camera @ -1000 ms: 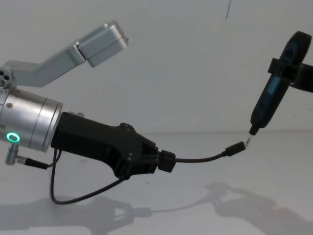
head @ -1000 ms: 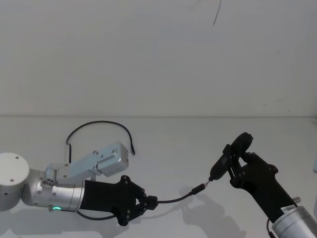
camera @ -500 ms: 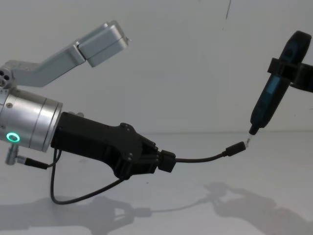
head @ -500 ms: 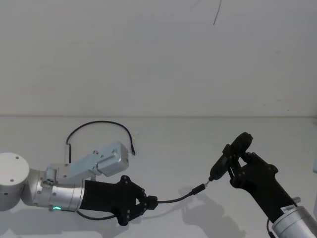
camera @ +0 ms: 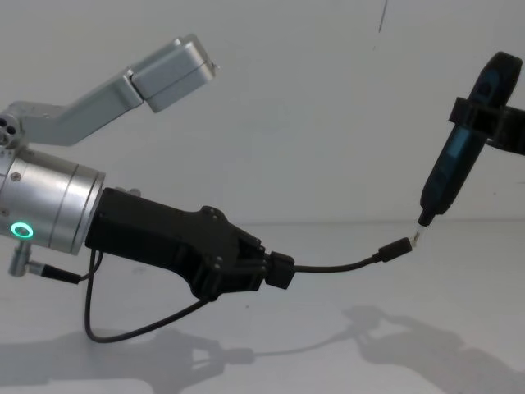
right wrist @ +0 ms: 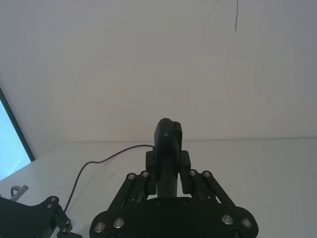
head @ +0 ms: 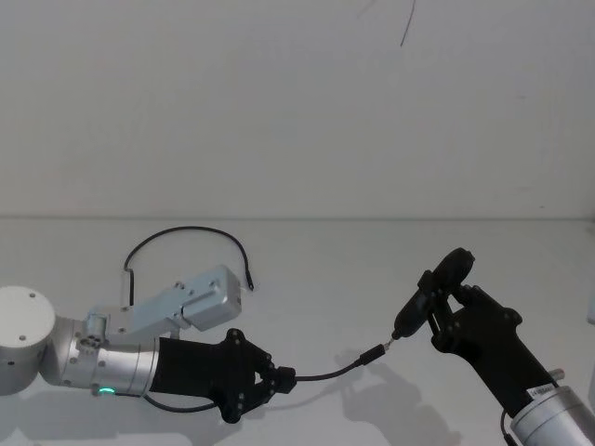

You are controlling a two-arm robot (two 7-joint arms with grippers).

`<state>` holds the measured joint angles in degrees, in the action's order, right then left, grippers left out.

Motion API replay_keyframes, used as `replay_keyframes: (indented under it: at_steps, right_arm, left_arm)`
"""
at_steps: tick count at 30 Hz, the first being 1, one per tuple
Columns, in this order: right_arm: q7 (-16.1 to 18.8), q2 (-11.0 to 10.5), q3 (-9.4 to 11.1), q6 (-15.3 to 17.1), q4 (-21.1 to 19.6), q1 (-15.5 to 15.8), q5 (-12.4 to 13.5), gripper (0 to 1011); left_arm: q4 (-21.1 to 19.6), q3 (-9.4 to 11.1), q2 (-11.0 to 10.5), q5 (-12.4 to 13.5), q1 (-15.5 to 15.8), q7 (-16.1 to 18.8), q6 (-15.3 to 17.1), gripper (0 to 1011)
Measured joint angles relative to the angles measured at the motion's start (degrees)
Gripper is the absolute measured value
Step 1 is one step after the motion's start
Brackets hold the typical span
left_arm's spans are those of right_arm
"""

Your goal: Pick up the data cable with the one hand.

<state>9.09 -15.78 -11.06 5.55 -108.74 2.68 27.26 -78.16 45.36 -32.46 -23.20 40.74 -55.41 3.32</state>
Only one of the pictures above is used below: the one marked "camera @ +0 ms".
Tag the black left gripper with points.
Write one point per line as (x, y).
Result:
(164, 238)

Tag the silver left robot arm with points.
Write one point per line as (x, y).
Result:
(49, 205)

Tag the white curtain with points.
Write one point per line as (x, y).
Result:
(287, 82)

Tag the white table cloth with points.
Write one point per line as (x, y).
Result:
(328, 328)

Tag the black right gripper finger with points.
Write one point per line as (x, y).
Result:
(465, 111)
(508, 137)

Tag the black handheld device blue panel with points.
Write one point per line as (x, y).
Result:
(451, 164)

